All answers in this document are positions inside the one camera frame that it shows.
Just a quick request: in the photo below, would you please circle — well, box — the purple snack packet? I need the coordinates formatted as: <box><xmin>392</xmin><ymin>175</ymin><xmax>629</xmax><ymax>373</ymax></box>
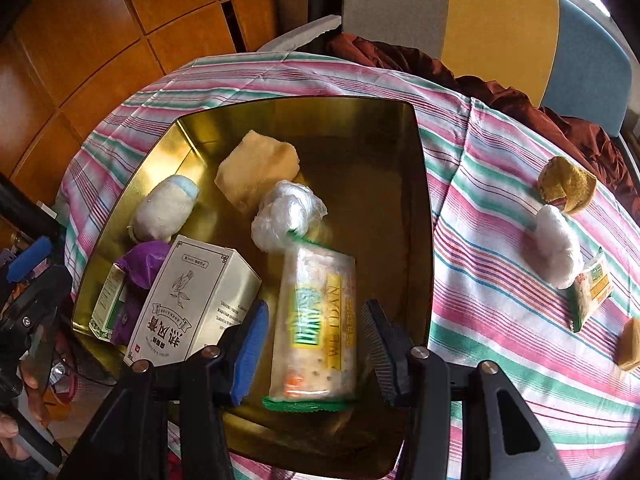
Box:
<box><xmin>111</xmin><ymin>241</ymin><xmax>171</xmax><ymax>347</ymax></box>

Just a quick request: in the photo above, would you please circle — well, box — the white carton box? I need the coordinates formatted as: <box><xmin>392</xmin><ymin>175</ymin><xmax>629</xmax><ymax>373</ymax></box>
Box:
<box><xmin>122</xmin><ymin>235</ymin><xmax>262</xmax><ymax>367</ymax></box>

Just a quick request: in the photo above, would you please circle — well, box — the person's left hand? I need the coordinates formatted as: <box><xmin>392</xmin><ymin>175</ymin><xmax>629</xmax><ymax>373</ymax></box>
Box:
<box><xmin>0</xmin><ymin>352</ymin><xmax>53</xmax><ymax>463</ymax></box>

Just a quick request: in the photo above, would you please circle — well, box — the striped bed sheet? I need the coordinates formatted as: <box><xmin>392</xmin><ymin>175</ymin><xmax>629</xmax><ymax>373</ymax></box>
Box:
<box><xmin>55</xmin><ymin>51</ymin><xmax>640</xmax><ymax>480</ymax></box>

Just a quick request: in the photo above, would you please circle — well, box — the maroon blanket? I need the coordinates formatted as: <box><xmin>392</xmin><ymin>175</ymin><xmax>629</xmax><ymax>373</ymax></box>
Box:
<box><xmin>325</xmin><ymin>32</ymin><xmax>640</xmax><ymax>211</ymax></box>

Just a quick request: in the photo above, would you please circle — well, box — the wooden wardrobe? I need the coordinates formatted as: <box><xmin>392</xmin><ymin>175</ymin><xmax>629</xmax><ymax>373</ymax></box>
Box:
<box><xmin>0</xmin><ymin>0</ymin><xmax>281</xmax><ymax>206</ymax></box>

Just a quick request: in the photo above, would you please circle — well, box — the yellow sponge block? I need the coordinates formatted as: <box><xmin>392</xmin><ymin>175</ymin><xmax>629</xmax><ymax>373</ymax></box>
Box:
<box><xmin>614</xmin><ymin>316</ymin><xmax>640</xmax><ymax>373</ymax></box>
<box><xmin>215</xmin><ymin>130</ymin><xmax>301</xmax><ymax>216</ymax></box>

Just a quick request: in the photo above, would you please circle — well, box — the clear plastic-wrapped ball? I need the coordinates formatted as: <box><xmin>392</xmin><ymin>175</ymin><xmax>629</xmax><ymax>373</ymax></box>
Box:
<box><xmin>251</xmin><ymin>180</ymin><xmax>328</xmax><ymax>253</ymax></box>

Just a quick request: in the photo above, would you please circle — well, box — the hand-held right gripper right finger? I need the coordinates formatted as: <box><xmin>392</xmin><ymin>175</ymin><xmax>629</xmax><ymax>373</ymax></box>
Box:
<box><xmin>361</xmin><ymin>299</ymin><xmax>571</xmax><ymax>480</ymax></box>

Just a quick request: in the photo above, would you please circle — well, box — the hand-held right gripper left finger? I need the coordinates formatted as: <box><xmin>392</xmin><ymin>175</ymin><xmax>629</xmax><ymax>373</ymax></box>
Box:
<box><xmin>60</xmin><ymin>299</ymin><xmax>271</xmax><ymax>480</ymax></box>

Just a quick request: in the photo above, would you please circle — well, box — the grey bed frame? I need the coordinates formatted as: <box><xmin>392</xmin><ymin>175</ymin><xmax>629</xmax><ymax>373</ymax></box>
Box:
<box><xmin>257</xmin><ymin>14</ymin><xmax>343</xmax><ymax>53</ymax></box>

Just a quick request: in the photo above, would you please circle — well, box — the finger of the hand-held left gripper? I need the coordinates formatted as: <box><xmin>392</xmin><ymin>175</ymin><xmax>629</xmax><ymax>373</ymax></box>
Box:
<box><xmin>0</xmin><ymin>235</ymin><xmax>75</xmax><ymax>376</ymax></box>

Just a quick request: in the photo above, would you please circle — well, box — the beige sock with blue cuff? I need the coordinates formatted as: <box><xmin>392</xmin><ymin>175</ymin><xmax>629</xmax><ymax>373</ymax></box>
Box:
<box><xmin>129</xmin><ymin>175</ymin><xmax>201</xmax><ymax>242</ymax></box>

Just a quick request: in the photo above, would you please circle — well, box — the grey yellow blue headboard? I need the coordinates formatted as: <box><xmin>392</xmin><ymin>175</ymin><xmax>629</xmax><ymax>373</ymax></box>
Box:
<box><xmin>342</xmin><ymin>0</ymin><xmax>631</xmax><ymax>136</ymax></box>

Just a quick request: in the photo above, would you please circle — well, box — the small green and white box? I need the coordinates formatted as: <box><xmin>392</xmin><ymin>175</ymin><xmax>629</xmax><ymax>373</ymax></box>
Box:
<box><xmin>89</xmin><ymin>262</ymin><xmax>131</xmax><ymax>343</ymax></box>

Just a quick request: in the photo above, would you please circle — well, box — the folded yellow sponge piece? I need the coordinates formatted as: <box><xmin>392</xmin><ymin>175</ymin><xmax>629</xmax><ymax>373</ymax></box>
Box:
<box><xmin>537</xmin><ymin>156</ymin><xmax>598</xmax><ymax>216</ymax></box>

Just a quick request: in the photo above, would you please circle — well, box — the white plastic-wrapped ball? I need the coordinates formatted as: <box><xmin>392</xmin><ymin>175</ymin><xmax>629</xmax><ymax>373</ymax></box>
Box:
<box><xmin>520</xmin><ymin>205</ymin><xmax>585</xmax><ymax>290</ymax></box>

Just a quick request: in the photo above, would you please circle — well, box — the small rice cracker packet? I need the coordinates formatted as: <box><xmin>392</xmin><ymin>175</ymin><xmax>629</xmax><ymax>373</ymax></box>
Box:
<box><xmin>569</xmin><ymin>250</ymin><xmax>615</xmax><ymax>333</ymax></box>

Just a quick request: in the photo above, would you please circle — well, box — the large rice cracker packet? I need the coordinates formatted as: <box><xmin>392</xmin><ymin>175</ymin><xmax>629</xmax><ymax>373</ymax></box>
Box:
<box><xmin>262</xmin><ymin>232</ymin><xmax>358</xmax><ymax>412</ymax></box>

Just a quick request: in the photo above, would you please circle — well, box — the gold-lined metal tin box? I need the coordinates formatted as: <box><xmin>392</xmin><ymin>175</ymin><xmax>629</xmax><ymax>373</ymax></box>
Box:
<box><xmin>71</xmin><ymin>97</ymin><xmax>433</xmax><ymax>466</ymax></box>

